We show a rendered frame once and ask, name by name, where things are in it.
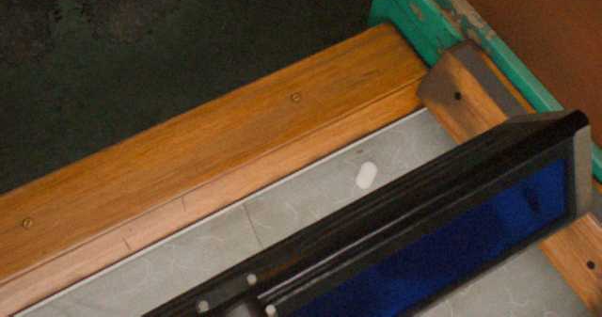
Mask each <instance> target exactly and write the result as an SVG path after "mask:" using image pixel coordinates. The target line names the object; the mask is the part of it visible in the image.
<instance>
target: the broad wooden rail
mask: <svg viewBox="0 0 602 317"><path fill-rule="evenodd" d="M430 69H431V68H430V67H429V66H428V65H427V64H426V63H425V62H424V61H423V60H422V59H421V57H420V56H419V55H418V54H417V52H416V50H415V49H414V47H413V46H412V45H411V44H410V43H409V41H408V40H407V39H406V38H405V37H404V35H403V34H402V33H401V32H400V31H399V30H398V29H397V28H396V26H395V25H394V24H393V23H392V22H391V21H386V22H384V23H383V24H379V25H378V26H376V27H374V28H371V29H369V30H367V31H365V32H363V33H360V34H358V35H354V36H353V37H350V38H349V39H347V40H344V41H341V42H339V43H337V44H335V45H333V46H330V47H328V48H326V49H324V50H322V51H320V52H318V53H317V54H315V55H311V56H309V57H307V58H305V59H302V60H300V61H298V62H296V63H294V64H292V65H290V66H288V67H287V68H285V69H282V70H278V71H274V72H272V73H270V74H268V75H266V76H263V77H262V78H260V79H258V80H257V81H254V82H252V83H250V84H248V85H246V86H243V87H240V88H238V89H236V90H233V91H232V92H230V93H228V94H226V95H224V96H222V97H220V98H218V99H213V100H211V101H209V102H207V103H204V104H202V105H200V106H198V107H195V108H194V109H192V110H190V111H188V112H185V113H183V114H181V115H179V116H177V117H175V118H173V119H170V120H167V121H165V122H163V123H161V124H159V125H157V126H155V127H153V128H151V129H147V130H145V131H143V132H141V133H139V134H136V135H133V136H131V137H129V138H126V139H124V140H122V141H120V142H119V143H116V144H114V145H113V146H111V147H109V148H106V149H104V150H102V151H98V152H96V153H94V154H92V155H90V156H88V157H86V158H84V159H82V160H80V161H77V162H75V163H73V164H69V165H66V166H64V167H62V168H60V169H57V170H55V171H53V172H51V173H50V174H47V175H45V176H43V177H41V178H39V179H36V180H34V181H33V182H29V183H27V184H25V185H23V186H21V187H18V188H16V189H14V190H12V191H10V192H7V193H5V194H4V195H2V196H0V317H12V316H14V315H16V314H18V313H20V312H22V311H24V310H26V309H29V308H31V307H32V306H34V305H36V304H38V303H39V302H41V301H43V300H45V299H47V298H49V297H51V296H53V295H55V294H57V293H60V292H62V291H64V290H66V289H68V288H70V287H71V286H74V285H77V284H79V283H81V282H83V281H85V280H87V279H89V278H91V277H93V276H95V275H97V274H99V273H101V272H102V271H104V270H105V269H107V268H109V267H111V266H113V265H115V264H117V263H119V262H122V261H124V260H126V259H128V258H130V257H132V256H133V255H135V254H137V253H139V252H141V251H143V250H145V249H147V248H149V247H150V246H153V245H155V244H157V243H159V242H161V241H163V240H165V239H166V238H168V237H170V236H172V235H174V234H176V233H178V232H179V231H181V230H184V229H186V228H188V227H190V226H192V225H195V224H197V223H198V222H200V221H202V220H204V219H206V218H208V217H210V216H212V215H214V214H217V213H219V212H221V211H223V210H225V209H226V208H228V207H229V206H231V205H233V204H235V203H237V202H239V201H241V200H243V199H245V198H248V197H250V196H252V195H253V194H255V193H257V192H258V191H260V190H263V189H265V188H267V187H269V186H271V185H273V184H275V183H277V182H280V181H282V180H284V179H286V178H288V177H289V176H291V175H293V174H294V173H296V172H298V171H300V170H302V169H304V168H306V167H308V166H311V165H313V164H315V163H317V162H318V161H320V160H324V159H325V158H326V157H328V156H330V155H332V154H334V153H336V152H338V151H341V150H343V149H345V148H347V147H348V146H350V145H352V144H354V143H356V142H357V141H359V140H361V139H363V138H365V137H367V136H369V135H372V134H374V133H376V132H378V131H379V130H383V129H385V128H387V127H388V126H390V125H392V124H394V123H396V122H397V121H399V120H401V119H404V118H406V117H408V116H410V115H412V114H413V113H415V112H417V111H419V110H421V109H422V108H424V107H426V106H425V105H424V104H423V103H422V101H421V100H420V99H419V98H418V97H417V96H416V91H417V88H418V85H419V83H420V81H421V80H422V79H423V77H424V76H425V75H426V74H427V72H428V71H429V70H430Z"/></svg>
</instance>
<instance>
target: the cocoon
mask: <svg viewBox="0 0 602 317"><path fill-rule="evenodd" d="M376 174H377V166H376V164H375V163H373V162H366V163H364V164H363V165H362V166H361V169H360V170H359V173H358V174H357V176H356V185H357V186H358V187H359V188H361V189H368V188H369V187H371V185H372V182H373V179H374V177H375V175H376Z"/></svg>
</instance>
